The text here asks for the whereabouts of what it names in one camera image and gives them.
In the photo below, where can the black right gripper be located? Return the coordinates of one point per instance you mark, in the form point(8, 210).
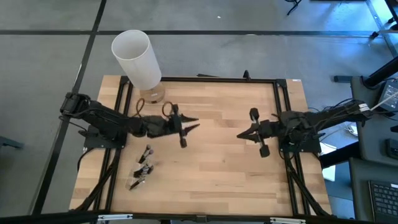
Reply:
point(269, 130)

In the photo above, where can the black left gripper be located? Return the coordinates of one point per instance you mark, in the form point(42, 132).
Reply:
point(161, 126)

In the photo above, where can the angled-tip black makeup brush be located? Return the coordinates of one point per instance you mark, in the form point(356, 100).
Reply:
point(138, 173)

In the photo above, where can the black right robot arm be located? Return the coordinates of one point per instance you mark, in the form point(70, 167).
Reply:
point(335, 113)

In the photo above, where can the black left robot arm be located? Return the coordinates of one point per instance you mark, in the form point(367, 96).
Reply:
point(105, 116)

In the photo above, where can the clear plastic organizer tray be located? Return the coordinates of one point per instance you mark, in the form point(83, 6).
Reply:
point(143, 178)

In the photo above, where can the white cylinder lamp wooden base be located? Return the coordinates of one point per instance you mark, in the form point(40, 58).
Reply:
point(136, 62)

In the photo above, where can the white paper sheet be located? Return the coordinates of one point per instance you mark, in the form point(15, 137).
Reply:
point(329, 172)

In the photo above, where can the dark grey side desk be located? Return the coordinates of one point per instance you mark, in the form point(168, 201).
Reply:
point(370, 146)

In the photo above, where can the dark grey low desk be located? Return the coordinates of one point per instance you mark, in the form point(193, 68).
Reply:
point(359, 193)

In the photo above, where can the black chair base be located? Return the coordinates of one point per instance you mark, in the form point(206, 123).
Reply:
point(293, 7)

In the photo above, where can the black device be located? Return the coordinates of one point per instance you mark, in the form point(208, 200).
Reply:
point(393, 149)

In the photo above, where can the black pole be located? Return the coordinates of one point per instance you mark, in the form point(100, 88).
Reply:
point(381, 74)

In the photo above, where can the black keyboard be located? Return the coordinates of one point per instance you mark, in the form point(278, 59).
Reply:
point(385, 199)

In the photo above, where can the black rig beam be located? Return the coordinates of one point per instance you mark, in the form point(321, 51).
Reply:
point(46, 217)

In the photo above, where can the dark grey furniture foot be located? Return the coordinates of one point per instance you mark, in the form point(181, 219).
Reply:
point(9, 142)

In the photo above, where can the black wheeled stand base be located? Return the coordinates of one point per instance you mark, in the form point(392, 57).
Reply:
point(393, 9)

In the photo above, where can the black aluminium table frame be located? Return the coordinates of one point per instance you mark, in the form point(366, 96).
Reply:
point(217, 79)

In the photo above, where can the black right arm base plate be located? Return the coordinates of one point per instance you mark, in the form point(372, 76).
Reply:
point(308, 148)

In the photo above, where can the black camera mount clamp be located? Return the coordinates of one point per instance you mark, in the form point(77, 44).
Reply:
point(246, 75)

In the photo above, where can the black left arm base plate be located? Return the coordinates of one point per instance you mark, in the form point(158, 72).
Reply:
point(99, 143)

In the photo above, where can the silver metal bracket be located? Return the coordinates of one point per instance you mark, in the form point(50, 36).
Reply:
point(115, 217)
point(287, 220)

